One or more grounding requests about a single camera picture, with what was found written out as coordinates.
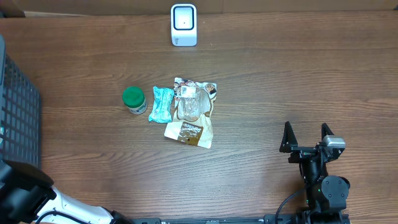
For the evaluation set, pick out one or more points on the green lid jar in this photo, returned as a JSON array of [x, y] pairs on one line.
[[135, 100]]

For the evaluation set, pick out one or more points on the brown clear snack bag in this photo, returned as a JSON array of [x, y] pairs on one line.
[[194, 104]]

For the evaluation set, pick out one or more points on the dark grey mesh basket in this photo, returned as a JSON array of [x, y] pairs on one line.
[[21, 114]]

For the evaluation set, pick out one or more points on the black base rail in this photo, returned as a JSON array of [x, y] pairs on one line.
[[266, 219]]

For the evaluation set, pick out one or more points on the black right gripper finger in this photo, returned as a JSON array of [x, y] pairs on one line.
[[288, 140], [326, 131]]

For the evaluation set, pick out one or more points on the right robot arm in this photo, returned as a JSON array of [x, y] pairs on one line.
[[326, 194]]

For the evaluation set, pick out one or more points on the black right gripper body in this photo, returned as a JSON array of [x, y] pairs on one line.
[[301, 152]]

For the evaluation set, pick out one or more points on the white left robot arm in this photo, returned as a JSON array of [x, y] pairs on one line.
[[28, 195]]

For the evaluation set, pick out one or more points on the teal snack packet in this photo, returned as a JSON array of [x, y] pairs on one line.
[[162, 103]]

